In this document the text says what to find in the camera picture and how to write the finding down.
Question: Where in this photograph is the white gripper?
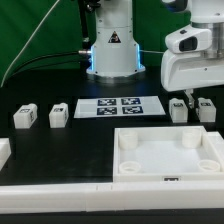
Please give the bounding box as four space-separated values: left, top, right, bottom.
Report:
161 27 224 109

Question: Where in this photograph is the white square tabletop tray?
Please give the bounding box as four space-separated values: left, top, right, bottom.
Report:
113 126 224 182

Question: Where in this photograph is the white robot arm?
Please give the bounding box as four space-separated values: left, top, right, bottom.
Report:
87 0 224 92

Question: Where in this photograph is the marker sheet with tags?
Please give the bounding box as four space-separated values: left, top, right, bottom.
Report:
74 96 165 118

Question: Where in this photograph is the white right fence block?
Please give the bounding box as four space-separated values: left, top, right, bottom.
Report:
208 132 224 158

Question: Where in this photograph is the white fence block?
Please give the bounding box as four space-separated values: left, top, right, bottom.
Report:
0 138 11 171
208 132 224 158

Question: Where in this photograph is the green backdrop cloth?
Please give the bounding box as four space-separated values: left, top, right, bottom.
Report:
0 0 190 83

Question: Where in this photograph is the white front fence bar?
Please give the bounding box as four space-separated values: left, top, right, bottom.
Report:
0 181 224 214

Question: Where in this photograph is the white left fence block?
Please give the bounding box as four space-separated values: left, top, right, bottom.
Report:
0 138 11 171

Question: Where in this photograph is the black cable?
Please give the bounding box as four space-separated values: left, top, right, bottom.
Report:
13 0 93 76

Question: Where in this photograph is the white cable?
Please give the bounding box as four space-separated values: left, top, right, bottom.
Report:
0 0 63 88

